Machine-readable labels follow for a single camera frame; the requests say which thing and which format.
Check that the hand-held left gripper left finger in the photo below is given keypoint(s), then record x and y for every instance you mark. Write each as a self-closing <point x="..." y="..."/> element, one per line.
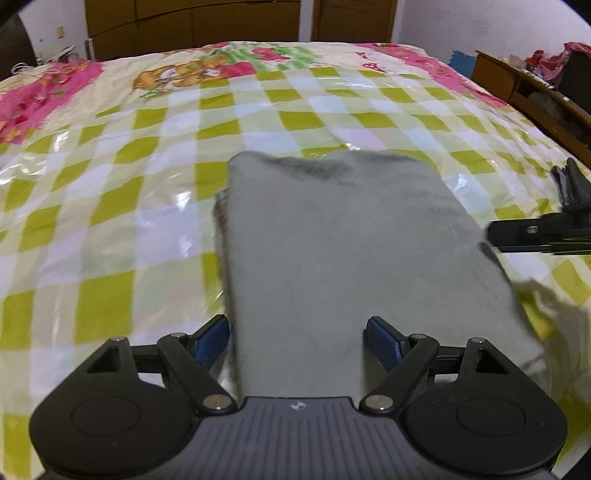
<point x="212" y="342"/>

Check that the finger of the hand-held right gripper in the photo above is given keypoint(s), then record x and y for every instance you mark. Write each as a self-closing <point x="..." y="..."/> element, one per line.
<point x="531" y="236"/>
<point x="577" y="189"/>

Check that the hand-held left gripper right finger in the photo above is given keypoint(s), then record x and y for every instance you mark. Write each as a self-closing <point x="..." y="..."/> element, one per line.
<point x="383" y="342"/>

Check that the grey towel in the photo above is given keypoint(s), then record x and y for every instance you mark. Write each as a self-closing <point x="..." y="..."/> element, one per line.
<point x="341" y="258"/>

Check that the wooden side cabinet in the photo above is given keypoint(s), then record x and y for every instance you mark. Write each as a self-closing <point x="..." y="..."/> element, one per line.
<point x="531" y="90"/>

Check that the red cloth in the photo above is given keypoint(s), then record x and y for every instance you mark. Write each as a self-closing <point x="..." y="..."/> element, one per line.
<point x="554" y="57"/>

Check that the blue foam mat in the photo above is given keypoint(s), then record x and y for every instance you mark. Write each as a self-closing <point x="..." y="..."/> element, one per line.
<point x="461" y="62"/>

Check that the checkered printed bed sheet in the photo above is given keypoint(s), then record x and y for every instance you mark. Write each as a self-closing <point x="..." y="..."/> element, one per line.
<point x="115" y="184"/>

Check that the wooden door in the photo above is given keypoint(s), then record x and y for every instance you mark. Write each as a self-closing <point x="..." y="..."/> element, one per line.
<point x="353" y="21"/>

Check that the wooden wardrobe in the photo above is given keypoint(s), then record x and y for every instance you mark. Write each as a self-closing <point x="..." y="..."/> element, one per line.
<point x="194" y="23"/>

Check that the dark brown furniture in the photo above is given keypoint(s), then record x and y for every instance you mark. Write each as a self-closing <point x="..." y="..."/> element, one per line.
<point x="14" y="46"/>

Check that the wall switch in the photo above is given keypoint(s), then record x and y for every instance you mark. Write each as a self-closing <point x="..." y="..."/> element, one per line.
<point x="60" y="32"/>

